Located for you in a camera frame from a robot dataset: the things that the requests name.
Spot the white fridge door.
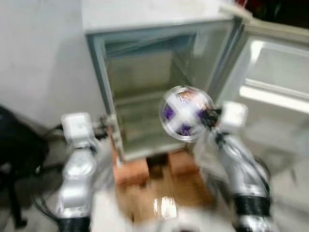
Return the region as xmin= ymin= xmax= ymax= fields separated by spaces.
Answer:
xmin=212 ymin=14 xmax=309 ymax=165

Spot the small white fridge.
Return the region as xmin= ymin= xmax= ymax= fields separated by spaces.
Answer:
xmin=81 ymin=0 xmax=244 ymax=162

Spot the red brick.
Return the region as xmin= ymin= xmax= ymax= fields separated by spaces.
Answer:
xmin=113 ymin=155 xmax=150 ymax=187
xmin=167 ymin=150 xmax=201 ymax=177

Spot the black chair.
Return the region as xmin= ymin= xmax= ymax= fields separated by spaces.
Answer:
xmin=0 ymin=105 xmax=49 ymax=228

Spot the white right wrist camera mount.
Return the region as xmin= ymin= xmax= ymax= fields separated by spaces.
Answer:
xmin=220 ymin=101 xmax=248 ymax=133

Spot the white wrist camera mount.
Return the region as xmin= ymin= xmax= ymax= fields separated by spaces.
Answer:
xmin=220 ymin=101 xmax=248 ymax=133
xmin=61 ymin=113 xmax=95 ymax=148

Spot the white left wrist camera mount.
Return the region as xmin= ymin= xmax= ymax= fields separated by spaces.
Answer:
xmin=61 ymin=113 xmax=95 ymax=148

